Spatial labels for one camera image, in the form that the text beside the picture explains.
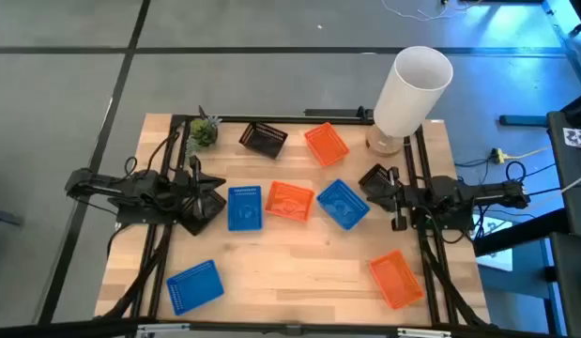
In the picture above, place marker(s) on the orange slotted plastic basket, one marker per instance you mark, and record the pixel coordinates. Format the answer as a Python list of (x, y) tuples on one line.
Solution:
[(326, 143), (290, 201), (396, 278)]

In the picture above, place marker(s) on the potted green succulent plant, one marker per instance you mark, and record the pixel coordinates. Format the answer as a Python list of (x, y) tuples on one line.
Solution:
[(203, 132)]

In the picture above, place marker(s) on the table lamp with white shade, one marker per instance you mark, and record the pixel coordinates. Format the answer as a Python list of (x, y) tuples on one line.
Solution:
[(414, 91)]

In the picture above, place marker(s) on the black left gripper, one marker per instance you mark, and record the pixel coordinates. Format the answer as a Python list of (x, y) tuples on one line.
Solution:
[(194, 183)]

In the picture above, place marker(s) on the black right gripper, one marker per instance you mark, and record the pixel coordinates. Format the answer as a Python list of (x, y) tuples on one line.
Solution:
[(399, 202)]

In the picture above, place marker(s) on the black slotted plastic basket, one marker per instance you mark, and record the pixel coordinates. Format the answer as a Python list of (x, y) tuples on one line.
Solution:
[(205, 221), (263, 139), (372, 171)]

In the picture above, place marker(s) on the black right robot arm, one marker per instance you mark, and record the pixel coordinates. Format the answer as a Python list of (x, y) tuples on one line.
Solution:
[(482, 192)]

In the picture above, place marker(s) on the black side cart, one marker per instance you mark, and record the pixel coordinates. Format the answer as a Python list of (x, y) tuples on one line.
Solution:
[(571, 211)]

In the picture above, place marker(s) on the black bracket bar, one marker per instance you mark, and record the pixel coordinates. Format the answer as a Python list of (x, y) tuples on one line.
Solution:
[(337, 112)]

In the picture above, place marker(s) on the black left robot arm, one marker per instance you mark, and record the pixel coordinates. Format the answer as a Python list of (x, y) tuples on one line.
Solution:
[(107, 185)]

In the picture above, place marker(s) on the blue slotted plastic basket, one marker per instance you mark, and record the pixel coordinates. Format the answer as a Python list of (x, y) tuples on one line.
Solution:
[(245, 208), (342, 204), (194, 286)]

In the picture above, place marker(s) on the white printed marker sheet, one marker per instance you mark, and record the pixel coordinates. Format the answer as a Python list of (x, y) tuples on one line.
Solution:
[(577, 137)]

